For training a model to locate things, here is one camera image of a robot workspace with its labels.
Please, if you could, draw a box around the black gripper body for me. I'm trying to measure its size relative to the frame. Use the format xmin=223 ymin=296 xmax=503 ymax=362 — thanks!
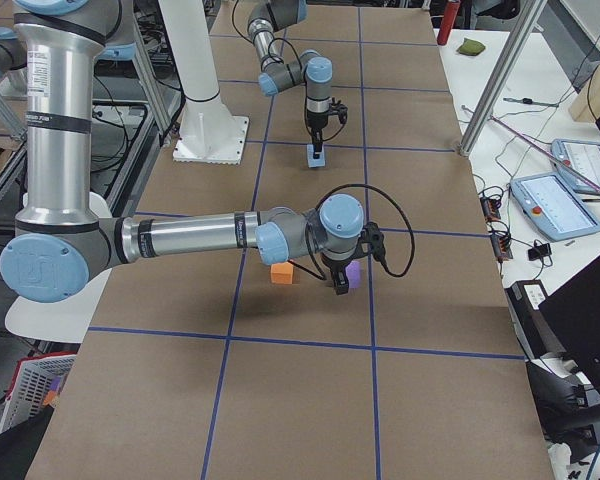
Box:
xmin=322 ymin=253 xmax=352 ymax=286
xmin=306 ymin=111 xmax=329 ymax=138

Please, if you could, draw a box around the light blue foam block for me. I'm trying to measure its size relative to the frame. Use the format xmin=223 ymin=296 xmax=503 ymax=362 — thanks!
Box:
xmin=306 ymin=143 xmax=326 ymax=168

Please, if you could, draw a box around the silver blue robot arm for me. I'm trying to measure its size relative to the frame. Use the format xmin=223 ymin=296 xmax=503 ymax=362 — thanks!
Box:
xmin=0 ymin=1 xmax=372 ymax=303
xmin=247 ymin=1 xmax=336 ymax=168

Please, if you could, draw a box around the purple foam block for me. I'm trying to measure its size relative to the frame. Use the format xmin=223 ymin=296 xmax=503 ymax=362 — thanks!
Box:
xmin=345 ymin=260 xmax=362 ymax=289

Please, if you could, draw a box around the orange foam block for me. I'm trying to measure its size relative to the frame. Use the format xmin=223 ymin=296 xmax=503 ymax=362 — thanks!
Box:
xmin=270 ymin=262 xmax=294 ymax=285

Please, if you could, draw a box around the orange black electronics board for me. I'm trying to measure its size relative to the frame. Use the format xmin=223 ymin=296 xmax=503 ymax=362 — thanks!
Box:
xmin=479 ymin=196 xmax=513 ymax=264

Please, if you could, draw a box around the green bean bag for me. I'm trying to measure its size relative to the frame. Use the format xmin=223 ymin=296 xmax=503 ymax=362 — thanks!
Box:
xmin=456 ymin=38 xmax=486 ymax=57

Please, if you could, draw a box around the red bottle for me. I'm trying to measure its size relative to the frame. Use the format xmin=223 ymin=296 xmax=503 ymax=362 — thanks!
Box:
xmin=436 ymin=0 xmax=461 ymax=46

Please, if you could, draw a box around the near blue teach pendant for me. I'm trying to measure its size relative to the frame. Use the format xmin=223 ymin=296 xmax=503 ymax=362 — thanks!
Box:
xmin=510 ymin=173 xmax=600 ymax=241

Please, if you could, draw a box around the blue teach pendant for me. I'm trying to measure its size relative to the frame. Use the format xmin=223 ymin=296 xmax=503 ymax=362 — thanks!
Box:
xmin=510 ymin=173 xmax=600 ymax=241
xmin=551 ymin=139 xmax=600 ymax=186

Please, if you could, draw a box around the black laptop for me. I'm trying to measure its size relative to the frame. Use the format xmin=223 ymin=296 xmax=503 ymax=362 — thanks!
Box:
xmin=540 ymin=254 xmax=600 ymax=389

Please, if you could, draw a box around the far blue teach pendant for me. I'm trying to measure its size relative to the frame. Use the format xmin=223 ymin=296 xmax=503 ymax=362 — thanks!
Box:
xmin=551 ymin=139 xmax=600 ymax=186

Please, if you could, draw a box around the white plastic chair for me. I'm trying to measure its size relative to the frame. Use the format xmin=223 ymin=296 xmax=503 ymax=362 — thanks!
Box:
xmin=4 ymin=192 xmax=112 ymax=345

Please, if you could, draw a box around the white perforated basket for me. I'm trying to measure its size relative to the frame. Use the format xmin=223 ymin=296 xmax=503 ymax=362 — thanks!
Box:
xmin=0 ymin=352 xmax=76 ymax=434

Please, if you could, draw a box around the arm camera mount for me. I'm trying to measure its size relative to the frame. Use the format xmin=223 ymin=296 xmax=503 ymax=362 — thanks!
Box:
xmin=328 ymin=97 xmax=348 ymax=126

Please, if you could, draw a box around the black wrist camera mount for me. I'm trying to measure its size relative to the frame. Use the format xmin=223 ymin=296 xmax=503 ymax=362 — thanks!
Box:
xmin=358 ymin=221 xmax=386 ymax=266

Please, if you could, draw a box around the black camera cable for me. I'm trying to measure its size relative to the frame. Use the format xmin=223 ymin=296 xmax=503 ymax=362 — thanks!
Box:
xmin=285 ymin=184 xmax=414 ymax=281

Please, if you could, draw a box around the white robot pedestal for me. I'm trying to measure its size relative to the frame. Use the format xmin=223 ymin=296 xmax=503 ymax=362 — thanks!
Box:
xmin=159 ymin=0 xmax=249 ymax=165

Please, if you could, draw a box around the aluminium frame post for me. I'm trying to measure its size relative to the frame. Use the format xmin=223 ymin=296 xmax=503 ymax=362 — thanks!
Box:
xmin=458 ymin=0 xmax=547 ymax=157

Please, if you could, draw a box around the green handled grabber stick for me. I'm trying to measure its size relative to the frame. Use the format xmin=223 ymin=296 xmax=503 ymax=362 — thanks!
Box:
xmin=489 ymin=115 xmax=600 ymax=196

